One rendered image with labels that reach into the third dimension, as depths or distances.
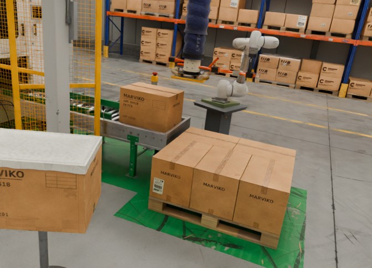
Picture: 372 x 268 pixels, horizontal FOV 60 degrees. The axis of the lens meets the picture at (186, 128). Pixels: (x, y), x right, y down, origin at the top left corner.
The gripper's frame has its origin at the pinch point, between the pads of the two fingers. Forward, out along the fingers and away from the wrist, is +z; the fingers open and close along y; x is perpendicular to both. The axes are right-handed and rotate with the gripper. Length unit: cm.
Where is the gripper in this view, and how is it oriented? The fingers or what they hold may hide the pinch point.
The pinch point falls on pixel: (249, 73)
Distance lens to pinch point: 331.9
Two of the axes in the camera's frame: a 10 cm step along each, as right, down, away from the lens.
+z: -1.0, 9.4, 3.3
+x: 9.5, 1.9, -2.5
